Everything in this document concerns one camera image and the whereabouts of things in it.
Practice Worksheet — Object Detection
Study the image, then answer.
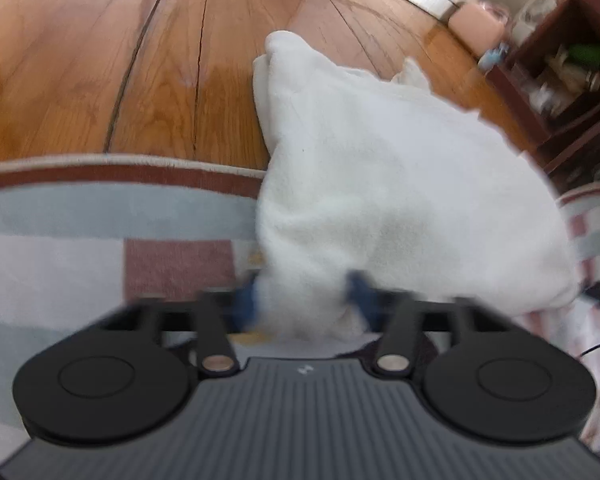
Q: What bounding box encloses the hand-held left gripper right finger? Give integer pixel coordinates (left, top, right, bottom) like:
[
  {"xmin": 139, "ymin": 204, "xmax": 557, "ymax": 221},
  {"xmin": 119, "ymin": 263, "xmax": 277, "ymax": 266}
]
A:
[{"xmin": 346, "ymin": 271, "xmax": 514, "ymax": 377}]

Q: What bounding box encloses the green bag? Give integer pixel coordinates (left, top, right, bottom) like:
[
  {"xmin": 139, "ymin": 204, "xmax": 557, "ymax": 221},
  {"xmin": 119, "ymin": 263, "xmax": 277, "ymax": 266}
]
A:
[{"xmin": 567, "ymin": 45, "xmax": 600, "ymax": 68}]

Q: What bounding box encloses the cream hoodie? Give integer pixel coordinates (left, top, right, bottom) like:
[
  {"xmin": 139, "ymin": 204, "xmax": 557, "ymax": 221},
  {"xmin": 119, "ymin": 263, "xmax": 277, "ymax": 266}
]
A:
[{"xmin": 252, "ymin": 30, "xmax": 581, "ymax": 341}]

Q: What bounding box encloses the checked rug with brown border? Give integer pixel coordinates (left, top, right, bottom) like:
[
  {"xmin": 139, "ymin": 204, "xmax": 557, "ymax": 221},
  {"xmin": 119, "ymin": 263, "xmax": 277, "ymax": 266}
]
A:
[{"xmin": 0, "ymin": 154, "xmax": 600, "ymax": 461}]

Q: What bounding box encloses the blue spray bottle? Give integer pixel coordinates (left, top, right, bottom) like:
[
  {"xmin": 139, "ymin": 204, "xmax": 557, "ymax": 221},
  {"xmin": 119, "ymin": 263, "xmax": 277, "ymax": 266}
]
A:
[{"xmin": 479, "ymin": 42, "xmax": 511, "ymax": 71}]

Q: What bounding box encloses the dark wooden shelf unit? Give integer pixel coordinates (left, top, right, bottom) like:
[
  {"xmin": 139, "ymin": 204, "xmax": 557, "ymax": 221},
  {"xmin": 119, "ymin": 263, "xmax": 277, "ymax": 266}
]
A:
[{"xmin": 487, "ymin": 0, "xmax": 600, "ymax": 193}]

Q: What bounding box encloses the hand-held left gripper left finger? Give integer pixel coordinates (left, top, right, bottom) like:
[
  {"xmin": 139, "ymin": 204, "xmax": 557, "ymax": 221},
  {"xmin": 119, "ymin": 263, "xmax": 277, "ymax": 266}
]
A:
[{"xmin": 96, "ymin": 271, "xmax": 262, "ymax": 377}]

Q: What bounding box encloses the pink case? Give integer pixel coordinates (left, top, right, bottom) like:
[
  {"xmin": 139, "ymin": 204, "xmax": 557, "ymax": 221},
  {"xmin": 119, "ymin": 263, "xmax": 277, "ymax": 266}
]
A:
[{"xmin": 447, "ymin": 1, "xmax": 506, "ymax": 58}]

